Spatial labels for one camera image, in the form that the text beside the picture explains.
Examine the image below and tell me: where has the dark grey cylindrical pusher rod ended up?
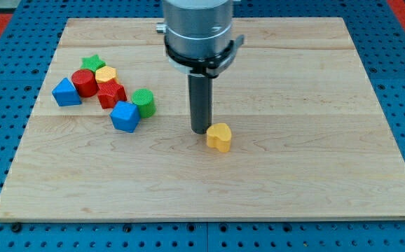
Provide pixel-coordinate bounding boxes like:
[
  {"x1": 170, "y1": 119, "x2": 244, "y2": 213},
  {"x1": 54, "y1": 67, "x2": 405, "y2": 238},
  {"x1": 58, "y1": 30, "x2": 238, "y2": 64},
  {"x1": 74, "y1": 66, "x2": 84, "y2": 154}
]
[{"x1": 188, "y1": 76, "x2": 212, "y2": 134}]

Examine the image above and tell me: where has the blue triangle block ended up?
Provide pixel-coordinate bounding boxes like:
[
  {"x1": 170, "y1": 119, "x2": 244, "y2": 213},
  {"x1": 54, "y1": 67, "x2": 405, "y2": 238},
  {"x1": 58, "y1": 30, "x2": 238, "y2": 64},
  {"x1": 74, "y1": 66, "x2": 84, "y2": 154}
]
[{"x1": 52, "y1": 78, "x2": 81, "y2": 106}]

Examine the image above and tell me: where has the red star block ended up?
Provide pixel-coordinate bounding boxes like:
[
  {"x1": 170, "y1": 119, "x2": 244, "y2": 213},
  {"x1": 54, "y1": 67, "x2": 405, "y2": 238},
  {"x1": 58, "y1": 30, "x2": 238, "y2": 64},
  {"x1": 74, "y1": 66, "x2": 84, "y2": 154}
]
[{"x1": 97, "y1": 78, "x2": 128, "y2": 109}]

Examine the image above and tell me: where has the wooden board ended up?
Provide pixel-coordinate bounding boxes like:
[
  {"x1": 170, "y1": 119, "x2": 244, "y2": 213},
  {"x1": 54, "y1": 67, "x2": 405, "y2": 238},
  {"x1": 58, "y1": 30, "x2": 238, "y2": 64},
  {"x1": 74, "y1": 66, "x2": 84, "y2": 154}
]
[{"x1": 0, "y1": 17, "x2": 405, "y2": 223}]

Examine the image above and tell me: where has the yellow heart block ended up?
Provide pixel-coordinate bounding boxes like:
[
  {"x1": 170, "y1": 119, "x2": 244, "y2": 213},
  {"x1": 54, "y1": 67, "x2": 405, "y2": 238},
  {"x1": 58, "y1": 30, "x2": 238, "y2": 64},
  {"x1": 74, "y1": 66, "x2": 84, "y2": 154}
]
[{"x1": 206, "y1": 122, "x2": 232, "y2": 153}]

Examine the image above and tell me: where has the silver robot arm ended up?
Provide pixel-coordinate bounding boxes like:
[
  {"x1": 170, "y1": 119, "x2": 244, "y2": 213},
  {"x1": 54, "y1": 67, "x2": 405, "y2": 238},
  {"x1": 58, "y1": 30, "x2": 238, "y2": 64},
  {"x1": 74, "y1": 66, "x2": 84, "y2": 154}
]
[{"x1": 156, "y1": 0, "x2": 245, "y2": 134}]

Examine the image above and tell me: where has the yellow hexagon block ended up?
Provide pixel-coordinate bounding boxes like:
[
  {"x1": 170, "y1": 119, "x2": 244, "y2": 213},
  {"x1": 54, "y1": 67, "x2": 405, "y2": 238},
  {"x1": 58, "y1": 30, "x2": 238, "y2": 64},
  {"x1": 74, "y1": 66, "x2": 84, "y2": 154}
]
[{"x1": 95, "y1": 66, "x2": 118, "y2": 83}]

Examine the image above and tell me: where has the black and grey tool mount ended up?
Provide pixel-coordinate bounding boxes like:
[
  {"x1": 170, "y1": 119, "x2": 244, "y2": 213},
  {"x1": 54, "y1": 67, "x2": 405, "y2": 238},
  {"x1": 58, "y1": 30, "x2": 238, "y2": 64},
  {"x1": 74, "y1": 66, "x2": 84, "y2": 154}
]
[{"x1": 164, "y1": 34, "x2": 245, "y2": 78}]

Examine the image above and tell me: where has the blue cube block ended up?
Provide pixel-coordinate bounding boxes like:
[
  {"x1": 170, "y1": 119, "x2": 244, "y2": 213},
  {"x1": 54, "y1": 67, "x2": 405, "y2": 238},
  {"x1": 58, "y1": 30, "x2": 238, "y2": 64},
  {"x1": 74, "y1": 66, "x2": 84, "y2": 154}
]
[{"x1": 110, "y1": 101, "x2": 140, "y2": 133}]

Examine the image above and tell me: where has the green star block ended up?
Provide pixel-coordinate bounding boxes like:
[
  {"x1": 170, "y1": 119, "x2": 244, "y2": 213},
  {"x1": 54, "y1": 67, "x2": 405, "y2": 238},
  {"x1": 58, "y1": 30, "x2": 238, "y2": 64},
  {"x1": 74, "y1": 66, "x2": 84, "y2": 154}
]
[{"x1": 80, "y1": 54, "x2": 106, "y2": 73}]

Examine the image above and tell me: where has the red cylinder block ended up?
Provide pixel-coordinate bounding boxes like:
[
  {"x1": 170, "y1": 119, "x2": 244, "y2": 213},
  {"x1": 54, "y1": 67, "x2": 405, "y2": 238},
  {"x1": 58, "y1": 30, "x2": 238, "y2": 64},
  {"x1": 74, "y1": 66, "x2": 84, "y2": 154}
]
[{"x1": 71, "y1": 69, "x2": 98, "y2": 98}]

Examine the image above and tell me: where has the green cylinder block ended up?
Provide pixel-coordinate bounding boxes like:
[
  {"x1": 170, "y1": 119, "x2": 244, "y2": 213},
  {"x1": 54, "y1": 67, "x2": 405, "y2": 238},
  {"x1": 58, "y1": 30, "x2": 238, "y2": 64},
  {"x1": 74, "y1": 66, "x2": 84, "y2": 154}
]
[{"x1": 131, "y1": 88, "x2": 156, "y2": 118}]

